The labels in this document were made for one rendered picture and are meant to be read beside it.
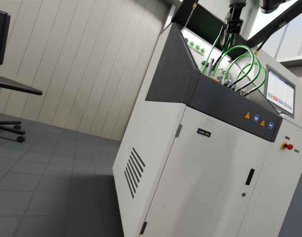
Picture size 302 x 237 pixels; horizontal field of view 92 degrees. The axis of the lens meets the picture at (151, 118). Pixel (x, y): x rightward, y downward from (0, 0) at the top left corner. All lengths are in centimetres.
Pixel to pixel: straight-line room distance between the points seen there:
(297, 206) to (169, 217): 49
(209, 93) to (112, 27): 255
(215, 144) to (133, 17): 283
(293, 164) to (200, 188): 76
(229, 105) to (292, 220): 48
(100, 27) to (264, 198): 300
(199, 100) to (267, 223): 101
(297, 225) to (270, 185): 60
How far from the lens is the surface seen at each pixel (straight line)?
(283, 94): 176
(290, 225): 70
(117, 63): 292
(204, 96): 73
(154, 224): 83
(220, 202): 100
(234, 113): 87
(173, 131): 65
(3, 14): 173
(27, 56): 293
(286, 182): 141
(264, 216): 136
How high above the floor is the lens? 69
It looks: 1 degrees down
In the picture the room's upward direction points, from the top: 20 degrees clockwise
